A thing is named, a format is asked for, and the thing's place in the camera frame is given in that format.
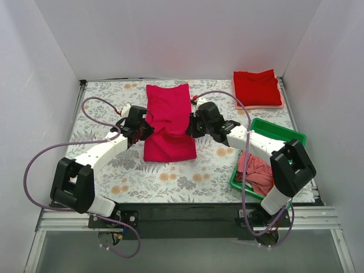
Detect magenta t-shirt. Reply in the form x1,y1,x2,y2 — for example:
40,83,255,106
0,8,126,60
143,84,197,163

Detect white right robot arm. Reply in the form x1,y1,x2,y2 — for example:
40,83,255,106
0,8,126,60
186,98,316,226

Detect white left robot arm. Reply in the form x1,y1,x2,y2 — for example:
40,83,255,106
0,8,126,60
50,104,154,228

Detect floral patterned tablecloth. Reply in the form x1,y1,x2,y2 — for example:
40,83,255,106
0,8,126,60
67,80,293,202

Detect folded red t-shirt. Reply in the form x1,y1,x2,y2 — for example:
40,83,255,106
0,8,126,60
233,68,283,106

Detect dusty pink crumpled t-shirt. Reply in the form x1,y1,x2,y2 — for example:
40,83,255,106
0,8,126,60
246,154,274,196

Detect green plastic bin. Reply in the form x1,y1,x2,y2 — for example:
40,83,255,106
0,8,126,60
229,118,307,200

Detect folded pink t-shirt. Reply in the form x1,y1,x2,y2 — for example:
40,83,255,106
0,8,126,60
232,71,286,110

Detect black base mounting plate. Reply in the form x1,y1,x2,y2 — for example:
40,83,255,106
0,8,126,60
51,201,325,241

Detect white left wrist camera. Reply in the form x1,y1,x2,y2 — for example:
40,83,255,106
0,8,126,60
115,103,132,118

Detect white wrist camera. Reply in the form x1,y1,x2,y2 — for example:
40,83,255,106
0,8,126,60
191,96,208,111
115,103,132,118

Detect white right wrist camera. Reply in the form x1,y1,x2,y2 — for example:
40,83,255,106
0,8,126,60
191,96,208,111

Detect aluminium frame rail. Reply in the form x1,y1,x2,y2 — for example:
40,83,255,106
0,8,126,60
24,206,355,272

